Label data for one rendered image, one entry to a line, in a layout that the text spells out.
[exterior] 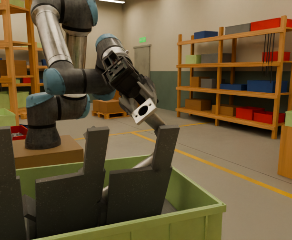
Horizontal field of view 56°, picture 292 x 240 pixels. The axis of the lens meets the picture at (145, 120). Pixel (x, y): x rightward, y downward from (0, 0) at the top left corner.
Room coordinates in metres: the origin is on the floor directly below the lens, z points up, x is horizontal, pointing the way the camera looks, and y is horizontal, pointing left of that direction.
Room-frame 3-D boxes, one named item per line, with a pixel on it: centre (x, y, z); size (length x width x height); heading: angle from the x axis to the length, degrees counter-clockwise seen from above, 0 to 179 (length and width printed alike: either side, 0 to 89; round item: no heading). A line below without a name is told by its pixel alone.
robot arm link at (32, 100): (1.20, 0.45, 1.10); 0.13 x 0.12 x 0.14; 119
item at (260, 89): (6.42, -1.82, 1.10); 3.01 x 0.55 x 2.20; 31
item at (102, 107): (7.87, 0.82, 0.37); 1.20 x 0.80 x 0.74; 129
